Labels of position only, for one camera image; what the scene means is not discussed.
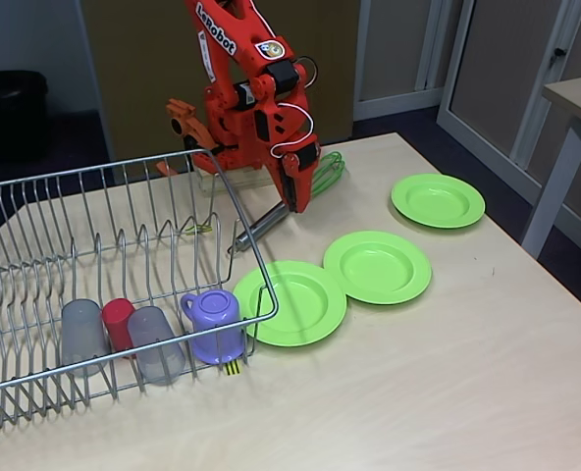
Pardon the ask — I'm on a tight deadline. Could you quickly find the brown cork board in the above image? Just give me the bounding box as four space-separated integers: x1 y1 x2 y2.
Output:
80 0 361 154

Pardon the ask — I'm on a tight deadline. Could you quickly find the beige desk with grey leg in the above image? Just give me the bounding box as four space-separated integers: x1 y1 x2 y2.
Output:
519 73 581 260

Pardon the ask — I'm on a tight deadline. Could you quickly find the orange plastic clamp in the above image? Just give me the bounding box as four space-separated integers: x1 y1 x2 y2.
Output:
155 97 223 178

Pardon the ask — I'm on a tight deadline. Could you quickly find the black trash bin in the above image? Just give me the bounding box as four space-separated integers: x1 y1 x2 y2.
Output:
0 70 50 163

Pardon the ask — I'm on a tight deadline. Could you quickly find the red plastic cup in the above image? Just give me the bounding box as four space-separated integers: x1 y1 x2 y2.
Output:
101 297 137 359

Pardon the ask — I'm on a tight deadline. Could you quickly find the green plastic plate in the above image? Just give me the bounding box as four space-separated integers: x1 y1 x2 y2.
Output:
391 173 487 230
232 260 348 347
323 230 433 306

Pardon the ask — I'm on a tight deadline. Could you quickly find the grey translucent plastic cup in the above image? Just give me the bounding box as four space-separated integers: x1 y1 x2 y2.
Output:
127 306 186 387
60 298 110 378

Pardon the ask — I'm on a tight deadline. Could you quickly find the wooden base block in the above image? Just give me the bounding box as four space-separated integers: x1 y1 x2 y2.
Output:
196 146 287 197

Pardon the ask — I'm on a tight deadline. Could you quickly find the purple plastic mug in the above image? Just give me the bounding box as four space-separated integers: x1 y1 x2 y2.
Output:
180 289 246 365

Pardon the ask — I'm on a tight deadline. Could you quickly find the white framed cabinet with lock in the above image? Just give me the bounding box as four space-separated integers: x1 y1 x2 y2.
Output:
436 0 581 236

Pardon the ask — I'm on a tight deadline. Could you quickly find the green whisk with steel handle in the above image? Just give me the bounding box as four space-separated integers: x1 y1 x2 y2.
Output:
227 150 346 256

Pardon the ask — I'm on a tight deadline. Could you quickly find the metal wire dish rack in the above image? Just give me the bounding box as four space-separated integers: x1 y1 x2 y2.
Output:
0 146 280 434

